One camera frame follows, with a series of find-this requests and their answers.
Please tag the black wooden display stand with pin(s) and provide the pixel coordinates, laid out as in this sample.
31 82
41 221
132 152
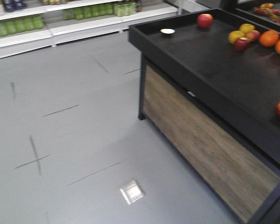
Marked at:
216 106

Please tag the metal floor plate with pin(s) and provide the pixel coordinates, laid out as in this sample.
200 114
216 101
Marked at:
132 192

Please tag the small white dish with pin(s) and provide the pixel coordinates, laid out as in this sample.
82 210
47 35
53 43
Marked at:
167 31

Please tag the red apple far left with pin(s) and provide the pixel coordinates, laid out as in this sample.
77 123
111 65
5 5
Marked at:
205 20

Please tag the yellow apple front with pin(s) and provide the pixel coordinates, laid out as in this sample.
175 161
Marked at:
234 35

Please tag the yellow apple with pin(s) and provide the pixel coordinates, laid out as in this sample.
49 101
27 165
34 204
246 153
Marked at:
234 35
246 27

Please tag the dark red apple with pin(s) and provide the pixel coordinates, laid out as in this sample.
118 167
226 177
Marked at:
241 44

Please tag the yellow apple rear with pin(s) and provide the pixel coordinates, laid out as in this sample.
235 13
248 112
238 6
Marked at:
246 27

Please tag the small red apple rear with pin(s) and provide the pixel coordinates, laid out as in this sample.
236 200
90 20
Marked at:
253 35

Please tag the orange left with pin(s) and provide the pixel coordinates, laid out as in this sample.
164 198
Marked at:
269 38

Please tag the white store shelf unit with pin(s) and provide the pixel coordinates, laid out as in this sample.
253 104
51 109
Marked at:
58 31

